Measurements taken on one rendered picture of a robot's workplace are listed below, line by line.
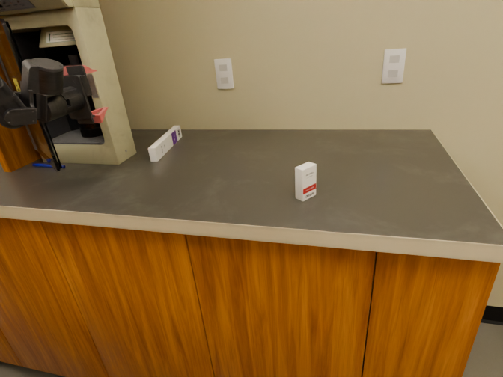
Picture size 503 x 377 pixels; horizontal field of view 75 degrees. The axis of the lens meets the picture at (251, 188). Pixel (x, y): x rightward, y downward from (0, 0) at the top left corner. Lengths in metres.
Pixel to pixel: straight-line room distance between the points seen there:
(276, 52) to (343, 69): 0.25
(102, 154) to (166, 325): 0.60
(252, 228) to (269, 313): 0.29
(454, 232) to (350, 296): 0.27
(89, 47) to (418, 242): 1.00
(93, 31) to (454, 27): 1.13
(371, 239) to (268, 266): 0.26
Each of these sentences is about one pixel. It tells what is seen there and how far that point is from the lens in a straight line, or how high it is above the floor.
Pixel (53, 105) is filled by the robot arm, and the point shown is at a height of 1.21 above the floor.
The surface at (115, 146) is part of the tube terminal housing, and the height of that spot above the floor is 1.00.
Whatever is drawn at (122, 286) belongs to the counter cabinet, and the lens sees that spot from 1.09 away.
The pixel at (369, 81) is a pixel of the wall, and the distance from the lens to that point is 1.33.
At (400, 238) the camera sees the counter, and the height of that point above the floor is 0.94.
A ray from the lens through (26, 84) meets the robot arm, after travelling 0.83.
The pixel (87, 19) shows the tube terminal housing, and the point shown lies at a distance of 1.17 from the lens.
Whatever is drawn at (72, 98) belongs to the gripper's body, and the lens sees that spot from 0.88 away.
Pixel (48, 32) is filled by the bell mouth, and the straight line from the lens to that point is 1.25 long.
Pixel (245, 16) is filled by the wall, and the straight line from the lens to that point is 1.36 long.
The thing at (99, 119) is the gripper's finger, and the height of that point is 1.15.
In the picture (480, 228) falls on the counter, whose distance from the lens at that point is 0.79.
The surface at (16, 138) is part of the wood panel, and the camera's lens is 1.42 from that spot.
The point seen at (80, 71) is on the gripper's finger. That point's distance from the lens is 0.92.
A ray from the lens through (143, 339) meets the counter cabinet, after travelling 1.24.
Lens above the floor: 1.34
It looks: 27 degrees down
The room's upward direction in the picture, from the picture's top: 5 degrees counter-clockwise
